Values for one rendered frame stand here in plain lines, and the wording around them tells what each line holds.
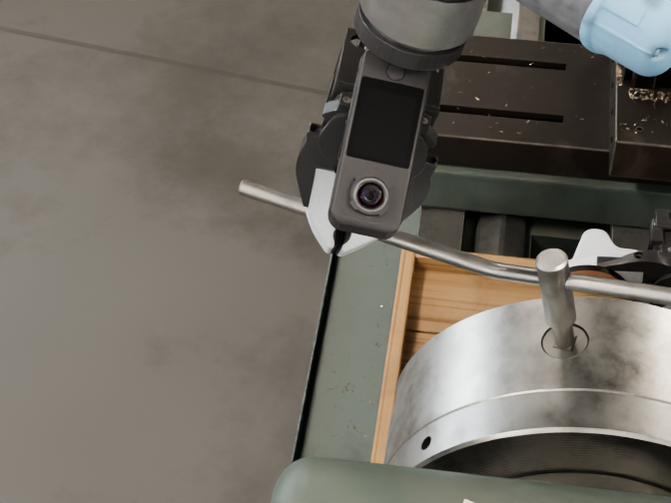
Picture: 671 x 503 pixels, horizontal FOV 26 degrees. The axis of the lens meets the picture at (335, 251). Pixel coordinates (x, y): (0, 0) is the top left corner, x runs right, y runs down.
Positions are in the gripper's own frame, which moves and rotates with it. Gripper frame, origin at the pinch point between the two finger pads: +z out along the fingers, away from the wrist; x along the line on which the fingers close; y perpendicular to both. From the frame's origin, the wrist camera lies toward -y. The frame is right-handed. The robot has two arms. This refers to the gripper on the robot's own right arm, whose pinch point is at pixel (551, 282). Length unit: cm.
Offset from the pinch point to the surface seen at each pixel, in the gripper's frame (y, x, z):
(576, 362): -21.5, 15.5, -0.9
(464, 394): -22.8, 12.1, 6.7
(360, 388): 28, -54, 20
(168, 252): 97, -108, 65
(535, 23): 66, -23, 2
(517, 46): 46.7, -11.1, 4.5
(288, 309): 86, -108, 40
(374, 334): 37, -54, 19
